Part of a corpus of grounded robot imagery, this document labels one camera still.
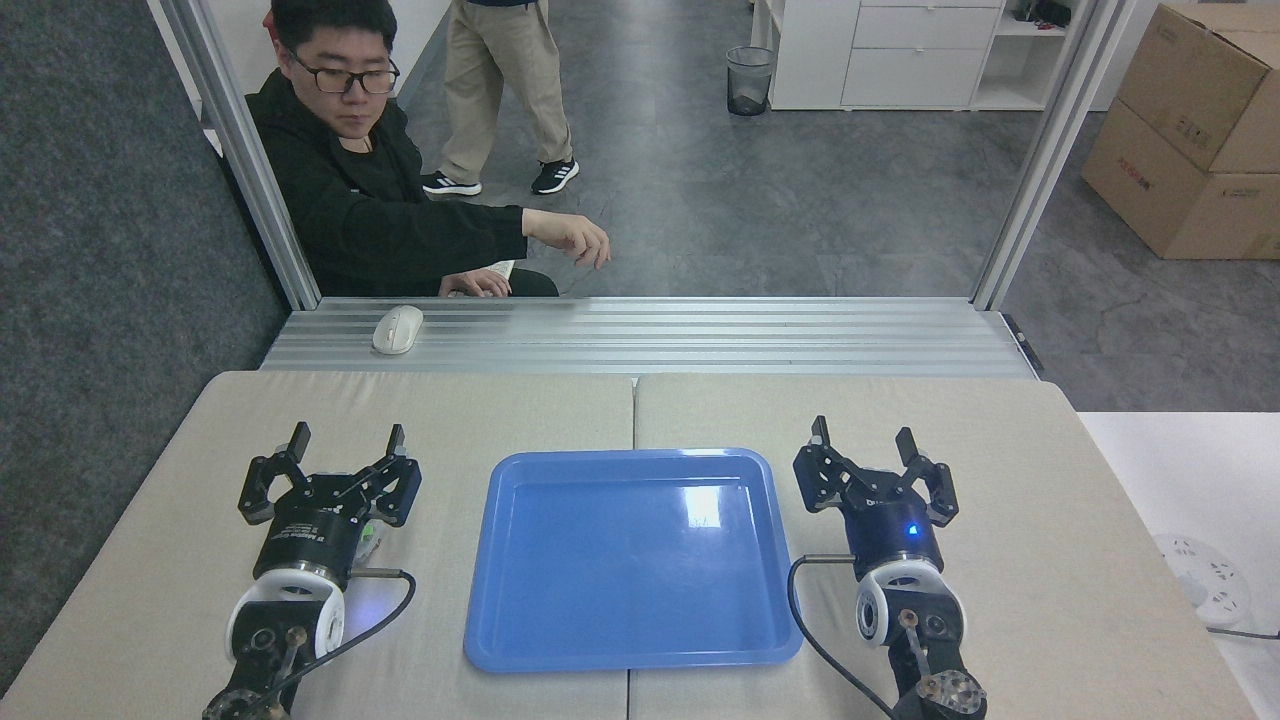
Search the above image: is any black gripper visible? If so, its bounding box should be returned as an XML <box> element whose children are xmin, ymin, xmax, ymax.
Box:
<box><xmin>237</xmin><ymin>422</ymin><xmax>423</xmax><ymax>585</ymax></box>
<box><xmin>793</xmin><ymin>415</ymin><xmax>960</xmax><ymax>580</ymax></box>

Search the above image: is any blue plastic tray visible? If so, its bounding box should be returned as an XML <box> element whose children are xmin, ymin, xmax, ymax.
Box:
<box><xmin>463</xmin><ymin>448</ymin><xmax>804</xmax><ymax>674</ymax></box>

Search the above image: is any person's left hand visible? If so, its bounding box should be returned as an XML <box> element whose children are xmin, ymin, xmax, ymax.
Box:
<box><xmin>439</xmin><ymin>268</ymin><xmax>513</xmax><ymax>299</ymax></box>

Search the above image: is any person's right hand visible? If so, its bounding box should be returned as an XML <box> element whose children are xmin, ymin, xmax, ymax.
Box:
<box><xmin>522</xmin><ymin>208</ymin><xmax>611</xmax><ymax>271</ymax></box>

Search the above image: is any beige table mat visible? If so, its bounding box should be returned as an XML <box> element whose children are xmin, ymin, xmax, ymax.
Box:
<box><xmin>0</xmin><ymin>371</ymin><xmax>637</xmax><ymax>720</ymax></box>
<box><xmin>627</xmin><ymin>373</ymin><xmax>1260</xmax><ymax>720</ymax></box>

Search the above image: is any white computer mouse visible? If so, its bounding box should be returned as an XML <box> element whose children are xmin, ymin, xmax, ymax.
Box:
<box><xmin>372</xmin><ymin>305</ymin><xmax>425</xmax><ymax>356</ymax></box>

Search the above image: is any ribbed aluminium platform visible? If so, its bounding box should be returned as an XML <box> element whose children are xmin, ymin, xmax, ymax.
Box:
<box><xmin>259</xmin><ymin>296</ymin><xmax>1037</xmax><ymax>380</ymax></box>

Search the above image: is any seated person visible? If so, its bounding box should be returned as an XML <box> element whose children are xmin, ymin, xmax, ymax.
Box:
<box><xmin>218</xmin><ymin>0</ymin><xmax>561</xmax><ymax>299</ymax></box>

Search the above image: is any white side table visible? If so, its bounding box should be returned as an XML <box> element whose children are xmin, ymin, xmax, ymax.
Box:
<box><xmin>1077</xmin><ymin>411</ymin><xmax>1280</xmax><ymax>720</ymax></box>

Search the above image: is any white round power strip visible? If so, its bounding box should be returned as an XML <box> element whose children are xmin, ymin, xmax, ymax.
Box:
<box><xmin>1152</xmin><ymin>533</ymin><xmax>1252</xmax><ymax>630</ymax></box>

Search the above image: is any large cardboard box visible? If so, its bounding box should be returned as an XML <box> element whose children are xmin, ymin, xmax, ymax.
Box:
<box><xmin>1117</xmin><ymin>3</ymin><xmax>1280</xmax><ymax>176</ymax></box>
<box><xmin>1081</xmin><ymin>98</ymin><xmax>1280</xmax><ymax>261</ymax></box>

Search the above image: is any black mesh waste bin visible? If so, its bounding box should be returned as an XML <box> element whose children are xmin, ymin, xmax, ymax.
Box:
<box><xmin>726</xmin><ymin>46</ymin><xmax>776</xmax><ymax>117</ymax></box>

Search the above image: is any white drawer cabinet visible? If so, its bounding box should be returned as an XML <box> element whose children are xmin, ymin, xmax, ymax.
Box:
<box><xmin>750</xmin><ymin>0</ymin><xmax>1077</xmax><ymax>112</ymax></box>

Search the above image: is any walking person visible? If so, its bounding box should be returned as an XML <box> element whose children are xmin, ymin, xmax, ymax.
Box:
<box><xmin>421</xmin><ymin>0</ymin><xmax>581</xmax><ymax>197</ymax></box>

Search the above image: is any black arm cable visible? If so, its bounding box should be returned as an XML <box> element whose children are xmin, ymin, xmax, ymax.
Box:
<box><xmin>786</xmin><ymin>553</ymin><xmax>901</xmax><ymax>720</ymax></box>
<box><xmin>240</xmin><ymin>567</ymin><xmax>418</xmax><ymax>720</ymax></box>

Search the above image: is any black platform end bracket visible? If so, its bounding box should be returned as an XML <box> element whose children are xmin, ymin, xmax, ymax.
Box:
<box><xmin>1000</xmin><ymin>312</ymin><xmax>1047</xmax><ymax>377</ymax></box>

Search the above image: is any silver aluminium post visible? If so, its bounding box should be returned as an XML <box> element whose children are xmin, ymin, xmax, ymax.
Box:
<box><xmin>150</xmin><ymin>0</ymin><xmax>322</xmax><ymax>312</ymax></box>
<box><xmin>971</xmin><ymin>0</ymin><xmax>1137</xmax><ymax>312</ymax></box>

